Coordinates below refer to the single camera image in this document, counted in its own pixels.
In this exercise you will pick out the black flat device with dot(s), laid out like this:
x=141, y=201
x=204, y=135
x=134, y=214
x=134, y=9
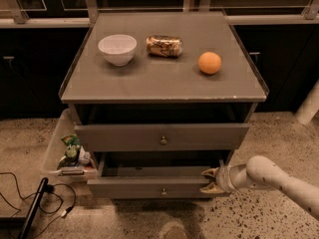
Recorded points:
x=33, y=209

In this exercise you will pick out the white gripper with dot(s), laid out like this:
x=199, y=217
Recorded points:
x=223, y=179

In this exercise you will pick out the grey drawer cabinet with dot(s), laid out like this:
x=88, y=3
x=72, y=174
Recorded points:
x=152, y=89

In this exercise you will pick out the orange fruit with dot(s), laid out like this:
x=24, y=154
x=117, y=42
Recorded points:
x=209, y=63

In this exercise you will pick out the grey drawer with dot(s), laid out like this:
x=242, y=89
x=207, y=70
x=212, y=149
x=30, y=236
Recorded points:
x=155, y=175
x=161, y=137

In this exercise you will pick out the clear plastic storage bin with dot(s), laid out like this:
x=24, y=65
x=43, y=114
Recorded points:
x=55, y=151

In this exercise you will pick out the metal railing frame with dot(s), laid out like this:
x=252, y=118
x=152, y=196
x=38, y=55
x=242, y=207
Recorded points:
x=238, y=12

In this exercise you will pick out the white ceramic bowl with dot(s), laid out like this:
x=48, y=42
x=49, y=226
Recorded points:
x=118, y=49

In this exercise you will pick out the grey top drawer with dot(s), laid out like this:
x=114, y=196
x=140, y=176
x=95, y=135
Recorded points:
x=161, y=137

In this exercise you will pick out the crushed brown drink can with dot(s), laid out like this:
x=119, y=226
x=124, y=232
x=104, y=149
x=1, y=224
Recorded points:
x=164, y=46

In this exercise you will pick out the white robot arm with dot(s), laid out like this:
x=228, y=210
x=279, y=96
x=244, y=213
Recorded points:
x=261, y=173

